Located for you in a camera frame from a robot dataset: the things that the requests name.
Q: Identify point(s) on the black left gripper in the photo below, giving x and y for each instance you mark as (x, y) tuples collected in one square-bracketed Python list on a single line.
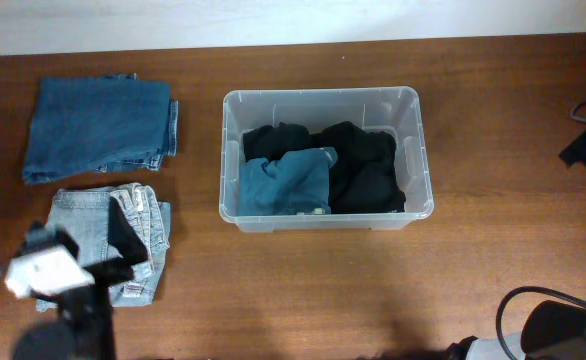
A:
[(101, 271)]

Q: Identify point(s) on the light blue jeans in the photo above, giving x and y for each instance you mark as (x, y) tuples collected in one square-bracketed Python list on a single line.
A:
[(84, 215)]

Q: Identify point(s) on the dark blue jeans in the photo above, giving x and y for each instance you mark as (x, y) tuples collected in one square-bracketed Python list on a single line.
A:
[(107, 124)]

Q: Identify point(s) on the black garment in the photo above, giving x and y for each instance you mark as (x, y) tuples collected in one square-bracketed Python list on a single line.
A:
[(272, 142), (363, 179)]

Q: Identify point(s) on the medium blue denim shorts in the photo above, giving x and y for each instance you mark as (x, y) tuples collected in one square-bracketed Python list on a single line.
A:
[(296, 184)]

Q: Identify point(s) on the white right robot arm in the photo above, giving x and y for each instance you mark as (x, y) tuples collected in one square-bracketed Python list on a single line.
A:
[(555, 329)]

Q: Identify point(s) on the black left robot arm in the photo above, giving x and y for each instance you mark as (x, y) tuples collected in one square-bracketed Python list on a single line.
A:
[(83, 328)]

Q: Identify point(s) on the clear plastic storage bin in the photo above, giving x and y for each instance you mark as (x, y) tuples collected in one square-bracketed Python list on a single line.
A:
[(393, 110)]

